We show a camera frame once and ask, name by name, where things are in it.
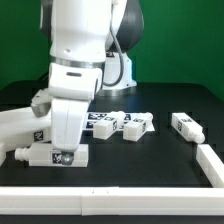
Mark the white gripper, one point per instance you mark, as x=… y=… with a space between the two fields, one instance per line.
x=67 y=119

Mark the white desk tabletop panel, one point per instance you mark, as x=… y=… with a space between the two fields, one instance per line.
x=21 y=128

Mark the white left barrier rail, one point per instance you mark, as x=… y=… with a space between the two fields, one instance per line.
x=2 y=153

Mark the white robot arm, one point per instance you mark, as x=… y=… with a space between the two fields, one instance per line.
x=89 y=44

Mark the white front barrier rail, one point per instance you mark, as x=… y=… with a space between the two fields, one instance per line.
x=87 y=201

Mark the white marker tag sheet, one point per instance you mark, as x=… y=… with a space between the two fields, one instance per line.
x=93 y=117

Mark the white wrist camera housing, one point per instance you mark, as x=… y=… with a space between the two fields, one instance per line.
x=41 y=103

